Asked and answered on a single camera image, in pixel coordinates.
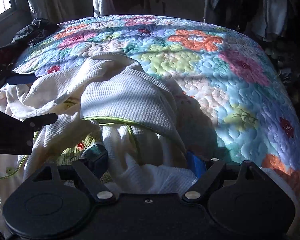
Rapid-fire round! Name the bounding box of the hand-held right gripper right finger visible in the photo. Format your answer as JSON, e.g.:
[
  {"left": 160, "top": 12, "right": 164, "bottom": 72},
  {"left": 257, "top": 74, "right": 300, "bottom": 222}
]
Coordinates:
[{"left": 181, "top": 151, "right": 264, "bottom": 204}]

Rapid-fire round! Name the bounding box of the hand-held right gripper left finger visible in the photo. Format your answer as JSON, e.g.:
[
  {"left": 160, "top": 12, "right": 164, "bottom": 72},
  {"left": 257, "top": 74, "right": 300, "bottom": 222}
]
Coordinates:
[{"left": 31, "top": 149, "right": 117, "bottom": 204}]

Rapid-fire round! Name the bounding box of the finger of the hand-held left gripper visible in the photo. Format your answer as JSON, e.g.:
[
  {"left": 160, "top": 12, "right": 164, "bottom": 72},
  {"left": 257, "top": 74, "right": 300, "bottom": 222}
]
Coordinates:
[
  {"left": 0, "top": 65, "right": 37, "bottom": 93},
  {"left": 0, "top": 106, "right": 58, "bottom": 155}
]

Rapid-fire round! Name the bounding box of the white waffle pajama shirt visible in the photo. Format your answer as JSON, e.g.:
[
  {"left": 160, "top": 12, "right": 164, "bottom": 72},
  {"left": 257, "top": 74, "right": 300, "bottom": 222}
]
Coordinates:
[{"left": 0, "top": 53, "right": 299, "bottom": 240}]

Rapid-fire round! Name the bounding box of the dark clothes pile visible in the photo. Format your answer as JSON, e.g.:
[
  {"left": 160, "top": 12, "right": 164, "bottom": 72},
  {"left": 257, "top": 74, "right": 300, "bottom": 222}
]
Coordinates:
[{"left": 12, "top": 18, "right": 60, "bottom": 47}]

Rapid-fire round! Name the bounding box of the dark red garment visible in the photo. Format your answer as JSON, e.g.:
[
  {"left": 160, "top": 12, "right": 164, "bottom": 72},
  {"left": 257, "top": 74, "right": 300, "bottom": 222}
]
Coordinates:
[{"left": 0, "top": 42, "right": 18, "bottom": 67}]

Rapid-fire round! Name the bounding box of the floral quilt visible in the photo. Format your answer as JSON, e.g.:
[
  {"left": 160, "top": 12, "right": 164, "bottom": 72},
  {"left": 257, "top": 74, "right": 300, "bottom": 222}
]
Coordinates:
[{"left": 12, "top": 14, "right": 300, "bottom": 198}]

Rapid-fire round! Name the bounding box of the white rack pole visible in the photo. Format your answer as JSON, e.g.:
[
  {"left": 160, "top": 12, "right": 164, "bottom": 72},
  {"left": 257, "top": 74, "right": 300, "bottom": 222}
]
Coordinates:
[{"left": 202, "top": 0, "right": 209, "bottom": 23}]

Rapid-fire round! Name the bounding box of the row of hanging coats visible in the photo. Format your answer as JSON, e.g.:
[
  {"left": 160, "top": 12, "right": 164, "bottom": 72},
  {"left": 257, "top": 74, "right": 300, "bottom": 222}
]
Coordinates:
[{"left": 206, "top": 0, "right": 300, "bottom": 43}]

